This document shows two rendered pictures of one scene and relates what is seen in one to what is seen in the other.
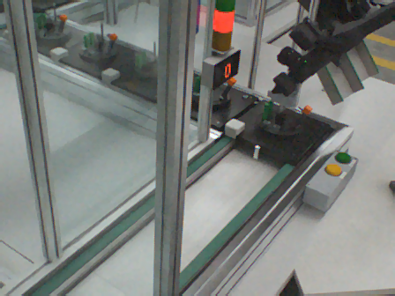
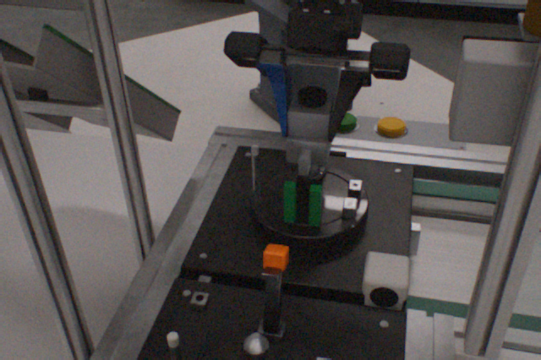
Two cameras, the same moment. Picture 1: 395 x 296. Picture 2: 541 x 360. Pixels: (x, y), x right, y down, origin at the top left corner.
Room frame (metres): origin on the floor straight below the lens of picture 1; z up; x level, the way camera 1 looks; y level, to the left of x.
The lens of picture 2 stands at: (1.56, 0.27, 1.43)
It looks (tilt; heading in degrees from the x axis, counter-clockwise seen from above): 37 degrees down; 251
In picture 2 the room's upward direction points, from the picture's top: 1 degrees counter-clockwise
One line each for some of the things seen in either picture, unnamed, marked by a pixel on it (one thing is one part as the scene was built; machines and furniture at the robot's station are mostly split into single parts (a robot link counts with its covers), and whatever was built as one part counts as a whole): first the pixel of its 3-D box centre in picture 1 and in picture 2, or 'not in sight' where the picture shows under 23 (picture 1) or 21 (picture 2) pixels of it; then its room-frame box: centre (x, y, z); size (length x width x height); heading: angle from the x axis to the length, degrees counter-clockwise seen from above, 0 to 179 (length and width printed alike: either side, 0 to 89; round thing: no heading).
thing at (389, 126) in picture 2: (333, 170); (390, 128); (1.15, -0.38, 0.96); 0.04 x 0.04 x 0.02
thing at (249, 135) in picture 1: (278, 129); (308, 215); (1.34, -0.24, 0.96); 0.24 x 0.24 x 0.02; 58
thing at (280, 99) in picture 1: (281, 90); (309, 126); (1.34, -0.23, 1.09); 0.08 x 0.04 x 0.07; 58
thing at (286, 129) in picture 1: (279, 124); (308, 204); (1.34, -0.24, 0.98); 0.14 x 0.14 x 0.02
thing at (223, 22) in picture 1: (223, 18); not in sight; (1.24, -0.04, 1.33); 0.05 x 0.05 x 0.05
